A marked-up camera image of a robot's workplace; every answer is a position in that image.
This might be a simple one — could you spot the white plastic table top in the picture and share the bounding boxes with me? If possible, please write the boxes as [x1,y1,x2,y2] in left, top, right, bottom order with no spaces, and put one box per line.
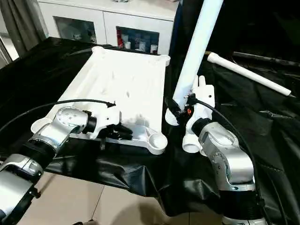
[30,46,171,155]

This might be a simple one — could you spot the black plastic mat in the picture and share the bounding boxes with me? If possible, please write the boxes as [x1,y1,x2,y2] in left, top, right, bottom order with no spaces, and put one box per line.
[0,37,300,221]

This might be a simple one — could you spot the white glass-door cabinet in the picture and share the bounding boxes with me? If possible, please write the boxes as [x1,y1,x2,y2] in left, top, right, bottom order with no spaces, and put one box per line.
[37,0,179,56]

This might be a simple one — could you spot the grey curtain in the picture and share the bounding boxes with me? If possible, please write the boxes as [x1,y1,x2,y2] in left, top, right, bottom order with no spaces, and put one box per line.
[0,0,47,61]

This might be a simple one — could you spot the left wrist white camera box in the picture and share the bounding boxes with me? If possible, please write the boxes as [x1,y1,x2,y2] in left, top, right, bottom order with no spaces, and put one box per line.
[91,103,121,139]

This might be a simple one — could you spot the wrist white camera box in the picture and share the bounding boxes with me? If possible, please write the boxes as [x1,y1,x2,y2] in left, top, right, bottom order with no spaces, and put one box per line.
[187,84,216,137]
[91,103,121,139]

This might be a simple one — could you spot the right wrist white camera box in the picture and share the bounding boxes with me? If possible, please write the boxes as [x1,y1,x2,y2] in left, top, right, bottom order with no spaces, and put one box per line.
[187,84,216,137]

